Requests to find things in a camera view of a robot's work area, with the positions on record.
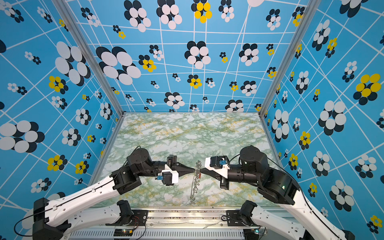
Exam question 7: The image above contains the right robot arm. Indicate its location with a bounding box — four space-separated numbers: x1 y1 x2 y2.
201 146 355 240

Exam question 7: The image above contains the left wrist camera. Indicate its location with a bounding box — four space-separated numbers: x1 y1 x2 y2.
156 170 179 186

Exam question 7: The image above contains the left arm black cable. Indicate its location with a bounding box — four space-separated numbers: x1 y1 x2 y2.
13 145 142 238

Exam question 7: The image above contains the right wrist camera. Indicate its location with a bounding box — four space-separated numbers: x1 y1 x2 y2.
204 156 231 179

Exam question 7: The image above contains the corner aluminium post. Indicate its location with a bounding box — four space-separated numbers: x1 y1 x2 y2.
53 1 124 118
260 0 321 118

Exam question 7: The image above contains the right corner aluminium post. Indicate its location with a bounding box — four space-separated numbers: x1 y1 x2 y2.
260 0 321 118

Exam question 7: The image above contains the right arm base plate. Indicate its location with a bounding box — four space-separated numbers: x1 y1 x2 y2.
226 210 249 227

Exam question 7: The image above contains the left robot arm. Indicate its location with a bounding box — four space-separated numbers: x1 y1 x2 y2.
32 147 195 240

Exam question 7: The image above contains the left corner aluminium post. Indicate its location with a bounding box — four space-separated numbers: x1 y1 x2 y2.
53 1 124 118

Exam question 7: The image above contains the grey metal key ring plate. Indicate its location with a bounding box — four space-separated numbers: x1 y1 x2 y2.
190 161 202 204

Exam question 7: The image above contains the perforated cable duct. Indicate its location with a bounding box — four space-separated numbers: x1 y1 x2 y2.
64 228 245 240

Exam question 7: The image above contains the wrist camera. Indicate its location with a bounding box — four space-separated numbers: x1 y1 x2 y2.
204 156 231 179
156 170 179 186

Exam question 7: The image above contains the aluminium front rail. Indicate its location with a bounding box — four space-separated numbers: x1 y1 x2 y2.
71 206 271 240

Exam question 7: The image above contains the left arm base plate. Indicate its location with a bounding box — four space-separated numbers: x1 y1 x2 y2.
106 210 149 227

